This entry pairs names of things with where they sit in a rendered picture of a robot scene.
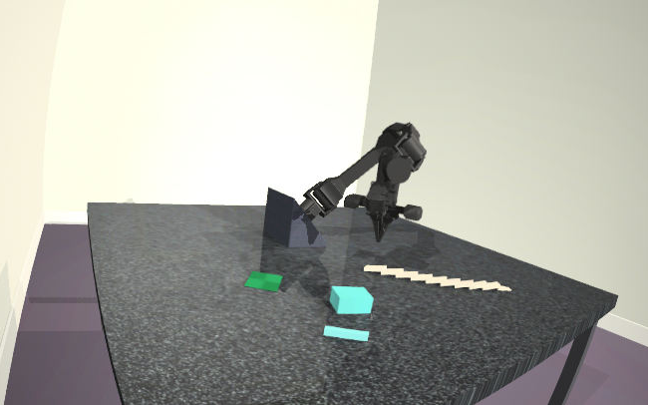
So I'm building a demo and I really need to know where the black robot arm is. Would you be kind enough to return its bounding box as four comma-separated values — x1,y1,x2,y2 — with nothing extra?
300,122,427,220

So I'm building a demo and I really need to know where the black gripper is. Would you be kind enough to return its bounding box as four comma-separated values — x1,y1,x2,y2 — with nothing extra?
343,176,423,242

